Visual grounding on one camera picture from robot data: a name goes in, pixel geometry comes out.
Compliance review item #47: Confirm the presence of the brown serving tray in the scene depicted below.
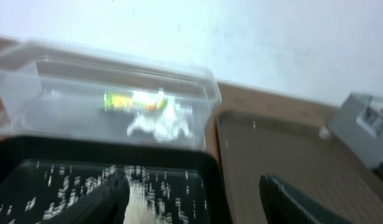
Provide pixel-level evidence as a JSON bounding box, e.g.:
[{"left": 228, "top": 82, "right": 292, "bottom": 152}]
[{"left": 216, "top": 111, "right": 383, "bottom": 223}]

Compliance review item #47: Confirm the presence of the grey dishwasher rack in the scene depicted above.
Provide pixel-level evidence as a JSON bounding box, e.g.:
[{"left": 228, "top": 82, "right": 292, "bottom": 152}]
[{"left": 328, "top": 93, "right": 383, "bottom": 180}]

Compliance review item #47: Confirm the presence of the pile of rice leftovers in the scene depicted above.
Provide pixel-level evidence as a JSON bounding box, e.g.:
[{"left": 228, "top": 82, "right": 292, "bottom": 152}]
[{"left": 0, "top": 160, "right": 211, "bottom": 223}]

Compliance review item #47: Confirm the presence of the yellow green snack wrapper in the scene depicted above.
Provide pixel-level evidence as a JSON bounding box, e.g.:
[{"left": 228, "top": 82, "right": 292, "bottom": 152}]
[{"left": 103, "top": 91, "right": 168, "bottom": 111}]

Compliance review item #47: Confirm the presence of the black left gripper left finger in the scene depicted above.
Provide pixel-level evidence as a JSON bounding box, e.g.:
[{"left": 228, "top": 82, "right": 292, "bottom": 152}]
[{"left": 42, "top": 173, "right": 131, "bottom": 224}]

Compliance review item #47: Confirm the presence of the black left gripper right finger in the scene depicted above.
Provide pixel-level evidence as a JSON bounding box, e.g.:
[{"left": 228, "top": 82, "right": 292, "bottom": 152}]
[{"left": 259, "top": 174, "right": 351, "bottom": 224}]

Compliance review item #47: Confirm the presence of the white tissue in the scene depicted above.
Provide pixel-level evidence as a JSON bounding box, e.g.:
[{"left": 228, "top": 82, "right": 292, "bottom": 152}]
[{"left": 127, "top": 92, "right": 194, "bottom": 142}]

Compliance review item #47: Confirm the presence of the clear plastic waste bin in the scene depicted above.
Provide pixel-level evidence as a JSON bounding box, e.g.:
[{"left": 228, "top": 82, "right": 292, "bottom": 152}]
[{"left": 0, "top": 39, "right": 221, "bottom": 149}]

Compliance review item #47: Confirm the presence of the black plastic tray bin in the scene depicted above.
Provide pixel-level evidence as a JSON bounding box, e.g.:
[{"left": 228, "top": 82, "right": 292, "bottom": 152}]
[{"left": 0, "top": 136, "right": 232, "bottom": 223}]

